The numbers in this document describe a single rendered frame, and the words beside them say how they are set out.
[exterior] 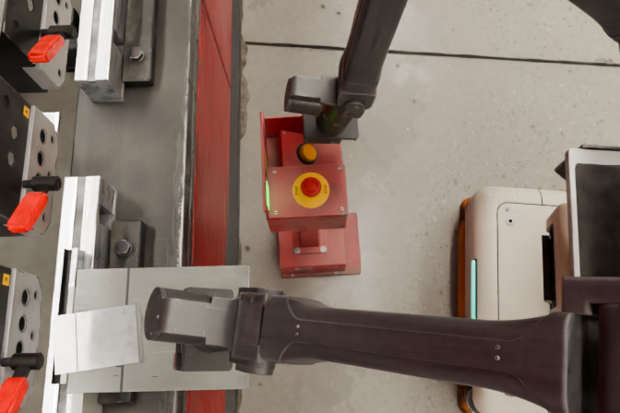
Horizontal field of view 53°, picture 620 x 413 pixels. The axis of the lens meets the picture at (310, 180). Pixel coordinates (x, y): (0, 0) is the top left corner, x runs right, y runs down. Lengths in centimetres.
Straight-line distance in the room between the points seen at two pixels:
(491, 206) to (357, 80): 93
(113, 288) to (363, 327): 56
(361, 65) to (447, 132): 125
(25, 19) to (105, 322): 44
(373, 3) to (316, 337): 41
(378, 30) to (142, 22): 58
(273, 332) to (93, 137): 71
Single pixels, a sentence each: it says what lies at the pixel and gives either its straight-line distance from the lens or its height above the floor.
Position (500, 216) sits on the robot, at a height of 28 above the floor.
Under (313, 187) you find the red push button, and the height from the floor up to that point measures 81.
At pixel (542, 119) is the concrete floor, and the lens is 224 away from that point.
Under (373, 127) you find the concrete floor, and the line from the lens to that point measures 211.
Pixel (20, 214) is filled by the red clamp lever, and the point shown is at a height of 131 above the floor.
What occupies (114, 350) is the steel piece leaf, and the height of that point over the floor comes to 100.
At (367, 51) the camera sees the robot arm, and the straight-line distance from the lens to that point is 88.
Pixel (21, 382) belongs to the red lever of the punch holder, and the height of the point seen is 128.
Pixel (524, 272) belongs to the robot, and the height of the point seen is 28.
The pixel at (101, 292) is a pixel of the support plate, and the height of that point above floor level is 100.
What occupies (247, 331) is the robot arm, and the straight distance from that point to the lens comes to 65.
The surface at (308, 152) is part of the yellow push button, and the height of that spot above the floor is 73.
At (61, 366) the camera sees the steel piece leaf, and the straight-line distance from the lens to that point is 102.
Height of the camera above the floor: 195
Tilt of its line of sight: 73 degrees down
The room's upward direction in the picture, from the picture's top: 3 degrees counter-clockwise
